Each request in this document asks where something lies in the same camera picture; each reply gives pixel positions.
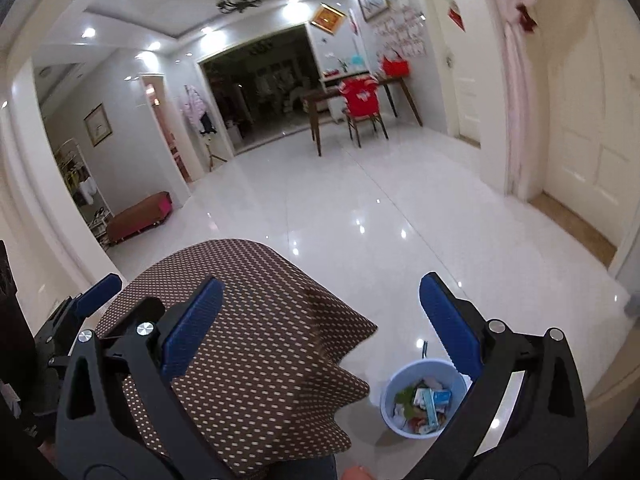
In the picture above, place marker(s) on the red gift bag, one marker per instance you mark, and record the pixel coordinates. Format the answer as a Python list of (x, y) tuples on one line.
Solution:
[(395, 65)]

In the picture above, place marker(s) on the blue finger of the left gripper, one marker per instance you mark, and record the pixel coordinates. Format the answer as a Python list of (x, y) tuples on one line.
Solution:
[(87, 303)]

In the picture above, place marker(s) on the pink door curtain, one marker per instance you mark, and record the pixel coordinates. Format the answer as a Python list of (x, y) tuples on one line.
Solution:
[(525, 128)]

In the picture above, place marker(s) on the white far door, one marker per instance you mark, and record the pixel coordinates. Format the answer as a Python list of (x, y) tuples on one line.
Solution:
[(454, 60)]

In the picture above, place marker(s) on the chair with red cover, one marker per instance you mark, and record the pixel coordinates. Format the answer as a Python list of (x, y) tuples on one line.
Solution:
[(360, 95)]

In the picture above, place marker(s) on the green plastic wrapper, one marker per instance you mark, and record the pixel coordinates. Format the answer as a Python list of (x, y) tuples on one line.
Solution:
[(404, 398)]

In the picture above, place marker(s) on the brown polka dot tablecloth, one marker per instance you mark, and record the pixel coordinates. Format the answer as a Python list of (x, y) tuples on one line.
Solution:
[(267, 380)]

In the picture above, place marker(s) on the red brown bench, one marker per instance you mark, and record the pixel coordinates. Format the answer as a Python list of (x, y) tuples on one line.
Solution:
[(151, 211)]

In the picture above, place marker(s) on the red gold diamond decoration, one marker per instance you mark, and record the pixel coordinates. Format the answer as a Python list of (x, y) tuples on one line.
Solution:
[(328, 19)]

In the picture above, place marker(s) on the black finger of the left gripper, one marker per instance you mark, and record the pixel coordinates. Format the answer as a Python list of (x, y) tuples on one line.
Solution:
[(148, 309)]

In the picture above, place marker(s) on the light blue trash bucket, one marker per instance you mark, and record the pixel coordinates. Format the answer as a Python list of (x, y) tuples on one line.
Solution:
[(430, 373)]

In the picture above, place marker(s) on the coat rack with clothes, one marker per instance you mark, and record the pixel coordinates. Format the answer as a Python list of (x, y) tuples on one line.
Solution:
[(197, 112)]

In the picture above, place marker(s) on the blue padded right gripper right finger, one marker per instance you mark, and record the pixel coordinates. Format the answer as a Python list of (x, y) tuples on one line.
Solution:
[(524, 416)]

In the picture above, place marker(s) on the person thumb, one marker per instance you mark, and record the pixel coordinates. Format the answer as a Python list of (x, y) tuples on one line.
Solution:
[(357, 473)]

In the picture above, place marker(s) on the cream panel door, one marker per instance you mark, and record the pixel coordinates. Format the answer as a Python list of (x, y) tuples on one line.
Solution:
[(592, 50)]

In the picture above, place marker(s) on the wooden dining table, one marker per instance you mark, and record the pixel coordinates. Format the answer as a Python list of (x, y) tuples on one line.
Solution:
[(313, 99)]

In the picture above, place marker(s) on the framed picture left wall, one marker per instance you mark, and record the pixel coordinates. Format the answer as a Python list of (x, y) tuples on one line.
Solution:
[(98, 126)]

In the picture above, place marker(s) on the white shoe rack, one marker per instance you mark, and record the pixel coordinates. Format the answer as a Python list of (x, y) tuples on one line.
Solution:
[(85, 193)]

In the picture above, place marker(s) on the newspaper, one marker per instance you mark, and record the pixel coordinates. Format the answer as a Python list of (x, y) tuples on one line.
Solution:
[(399, 418)]

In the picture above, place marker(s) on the blue white carton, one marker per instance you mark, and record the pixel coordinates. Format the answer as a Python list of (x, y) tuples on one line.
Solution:
[(427, 398)]

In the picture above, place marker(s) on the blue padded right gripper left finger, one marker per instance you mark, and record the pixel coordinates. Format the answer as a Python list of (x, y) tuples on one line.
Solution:
[(119, 417)]

